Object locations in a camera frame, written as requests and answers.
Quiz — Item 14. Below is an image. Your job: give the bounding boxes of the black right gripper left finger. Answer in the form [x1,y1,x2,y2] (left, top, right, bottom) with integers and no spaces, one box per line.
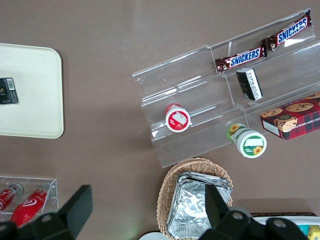
[17,184,94,240]

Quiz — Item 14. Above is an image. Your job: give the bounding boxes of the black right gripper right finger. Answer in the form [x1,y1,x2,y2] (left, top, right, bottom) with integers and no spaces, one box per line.
[199,184,266,240]

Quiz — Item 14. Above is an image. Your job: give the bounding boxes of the oval tan wicker basket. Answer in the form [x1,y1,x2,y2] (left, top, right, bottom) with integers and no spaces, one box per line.
[156,156,234,239]

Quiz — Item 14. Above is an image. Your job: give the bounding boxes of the dark flat tray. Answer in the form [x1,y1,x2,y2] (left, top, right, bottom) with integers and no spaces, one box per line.
[249,211,316,218]

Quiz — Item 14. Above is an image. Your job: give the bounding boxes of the white rectangular snack tray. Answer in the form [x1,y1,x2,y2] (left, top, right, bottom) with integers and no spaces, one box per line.
[249,215,320,240]

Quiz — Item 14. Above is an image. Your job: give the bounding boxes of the beige rectangular serving tray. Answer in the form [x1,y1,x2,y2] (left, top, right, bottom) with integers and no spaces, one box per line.
[0,42,65,140]

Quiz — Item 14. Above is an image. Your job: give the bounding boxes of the stacked aluminium foil trays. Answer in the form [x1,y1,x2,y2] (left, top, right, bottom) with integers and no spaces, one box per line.
[167,171,233,240]

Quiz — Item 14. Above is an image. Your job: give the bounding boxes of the clear acrylic bottle rack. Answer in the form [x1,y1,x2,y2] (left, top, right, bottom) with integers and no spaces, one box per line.
[0,175,60,221]

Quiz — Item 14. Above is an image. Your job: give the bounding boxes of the red cola bottle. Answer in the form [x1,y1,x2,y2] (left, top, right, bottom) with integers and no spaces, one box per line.
[9,182,53,229]
[0,182,25,214]

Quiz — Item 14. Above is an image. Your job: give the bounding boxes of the green sunflower yogurt cup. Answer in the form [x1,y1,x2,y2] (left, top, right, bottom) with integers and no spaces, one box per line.
[226,122,268,159]

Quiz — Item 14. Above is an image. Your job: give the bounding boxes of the red strawberry yogurt cup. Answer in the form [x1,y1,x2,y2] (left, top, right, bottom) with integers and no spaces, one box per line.
[164,103,194,133]

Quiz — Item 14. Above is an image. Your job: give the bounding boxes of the yellow snack packet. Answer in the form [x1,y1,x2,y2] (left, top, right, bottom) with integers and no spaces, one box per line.
[308,224,320,239]

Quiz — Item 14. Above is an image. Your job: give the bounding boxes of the red tartan cookie box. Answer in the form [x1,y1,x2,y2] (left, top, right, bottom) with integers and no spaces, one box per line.
[259,91,320,142]

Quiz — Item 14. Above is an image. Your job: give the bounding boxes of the small black white box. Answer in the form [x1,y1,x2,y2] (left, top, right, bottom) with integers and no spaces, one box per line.
[235,67,264,102]

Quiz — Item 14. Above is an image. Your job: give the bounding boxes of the clear acrylic stepped display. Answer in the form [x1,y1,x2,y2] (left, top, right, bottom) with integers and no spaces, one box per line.
[131,8,320,169]

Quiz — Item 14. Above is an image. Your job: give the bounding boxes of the small black flat packet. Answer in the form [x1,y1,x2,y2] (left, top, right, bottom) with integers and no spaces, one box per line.
[0,77,20,106]

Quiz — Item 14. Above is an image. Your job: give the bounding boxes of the Snickers chocolate bar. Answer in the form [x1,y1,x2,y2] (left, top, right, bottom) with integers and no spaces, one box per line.
[214,45,266,75]
[260,9,314,52]

